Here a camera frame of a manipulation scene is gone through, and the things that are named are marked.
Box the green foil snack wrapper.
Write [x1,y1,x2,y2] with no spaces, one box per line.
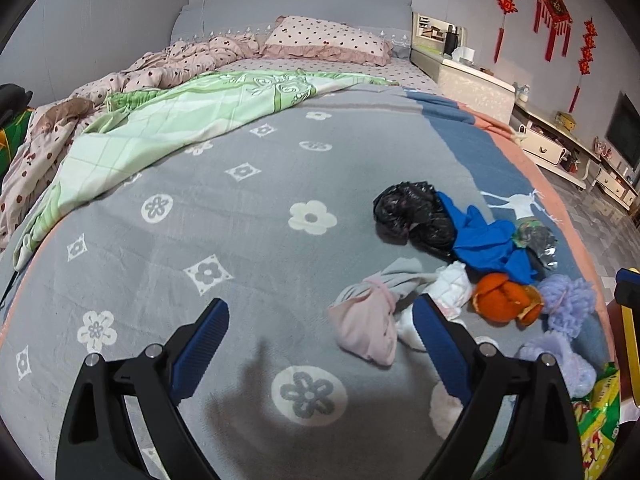
[512,217,558,267]

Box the pink dotted quilt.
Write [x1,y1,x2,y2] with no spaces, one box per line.
[0,32,262,252]

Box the pink dotted pillow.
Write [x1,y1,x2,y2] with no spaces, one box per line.
[260,15,393,67]

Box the black television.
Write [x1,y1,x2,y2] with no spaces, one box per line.
[606,91,640,172]

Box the white fluffy tissue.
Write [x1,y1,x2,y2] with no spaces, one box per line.
[430,382,466,438]

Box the red diamond tassel decoration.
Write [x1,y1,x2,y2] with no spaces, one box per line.
[532,0,574,62]

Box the green orange printed cloth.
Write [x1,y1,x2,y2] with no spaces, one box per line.
[0,108,32,173]

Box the white patterned dresser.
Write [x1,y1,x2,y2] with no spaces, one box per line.
[438,57,517,127]

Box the white tv cabinet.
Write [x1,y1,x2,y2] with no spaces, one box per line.
[511,102,640,212]

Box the short red knot decoration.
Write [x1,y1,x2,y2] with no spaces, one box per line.
[569,17,599,114]

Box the green yellow snack bag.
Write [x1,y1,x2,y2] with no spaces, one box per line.
[572,362,622,480]

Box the grey flower blanket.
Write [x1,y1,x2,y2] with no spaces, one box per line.
[0,80,616,480]

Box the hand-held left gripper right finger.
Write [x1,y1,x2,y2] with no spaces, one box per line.
[411,292,586,480]

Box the grey bed headboard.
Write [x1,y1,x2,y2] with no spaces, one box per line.
[170,0,414,59]

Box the pink grey cloth bundle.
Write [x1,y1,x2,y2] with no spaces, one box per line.
[327,258,437,367]

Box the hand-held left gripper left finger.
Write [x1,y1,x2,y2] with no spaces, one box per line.
[56,297,231,480]

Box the blue glove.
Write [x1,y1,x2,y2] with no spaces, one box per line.
[437,191,538,285]

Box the white bedside cabinet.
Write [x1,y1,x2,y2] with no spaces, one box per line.
[411,10,470,77]

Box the black plastic bag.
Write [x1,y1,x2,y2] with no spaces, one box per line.
[372,180,457,261]

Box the green patterned blanket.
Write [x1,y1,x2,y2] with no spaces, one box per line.
[12,69,401,271]

